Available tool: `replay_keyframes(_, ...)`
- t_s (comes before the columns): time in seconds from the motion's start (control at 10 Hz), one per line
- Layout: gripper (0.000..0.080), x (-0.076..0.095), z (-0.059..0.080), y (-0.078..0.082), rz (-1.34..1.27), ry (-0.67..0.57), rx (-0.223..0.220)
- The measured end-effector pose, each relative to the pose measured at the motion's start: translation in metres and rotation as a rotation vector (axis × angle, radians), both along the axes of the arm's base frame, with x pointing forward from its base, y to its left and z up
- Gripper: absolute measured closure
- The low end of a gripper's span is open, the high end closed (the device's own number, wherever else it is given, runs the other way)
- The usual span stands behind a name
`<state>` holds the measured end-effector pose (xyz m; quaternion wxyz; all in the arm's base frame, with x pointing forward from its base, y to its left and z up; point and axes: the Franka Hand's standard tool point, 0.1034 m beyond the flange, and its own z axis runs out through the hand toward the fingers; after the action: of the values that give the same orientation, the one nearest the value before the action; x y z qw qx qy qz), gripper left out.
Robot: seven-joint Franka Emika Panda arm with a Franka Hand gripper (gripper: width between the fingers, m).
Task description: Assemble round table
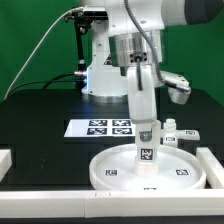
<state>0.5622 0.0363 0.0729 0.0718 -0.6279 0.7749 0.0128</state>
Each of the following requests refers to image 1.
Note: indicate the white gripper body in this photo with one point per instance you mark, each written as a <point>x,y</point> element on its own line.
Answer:
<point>142,103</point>

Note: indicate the white marker sheet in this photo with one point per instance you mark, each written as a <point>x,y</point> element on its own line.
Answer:
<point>99,128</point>

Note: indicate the white frame right rail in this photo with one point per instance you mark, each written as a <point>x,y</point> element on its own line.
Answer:
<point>212,167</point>

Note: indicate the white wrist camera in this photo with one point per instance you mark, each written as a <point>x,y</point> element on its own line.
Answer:
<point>178,87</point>

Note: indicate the white frame rail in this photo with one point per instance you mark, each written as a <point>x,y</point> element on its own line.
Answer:
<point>90,204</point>
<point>212,167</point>
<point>5,162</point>

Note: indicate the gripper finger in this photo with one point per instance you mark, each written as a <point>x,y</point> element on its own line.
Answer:
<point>145,136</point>

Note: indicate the white frame left rail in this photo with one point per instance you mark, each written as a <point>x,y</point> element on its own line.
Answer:
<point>5,162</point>

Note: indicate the white frame front rail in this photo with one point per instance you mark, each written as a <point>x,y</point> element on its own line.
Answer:
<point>90,204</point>

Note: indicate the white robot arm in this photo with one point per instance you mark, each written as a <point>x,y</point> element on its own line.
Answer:
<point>127,52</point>

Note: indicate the white cross table base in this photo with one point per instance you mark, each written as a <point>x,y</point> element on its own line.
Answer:
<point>170,135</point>

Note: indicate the white round table top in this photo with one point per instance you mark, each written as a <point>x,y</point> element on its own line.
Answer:
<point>114,169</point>

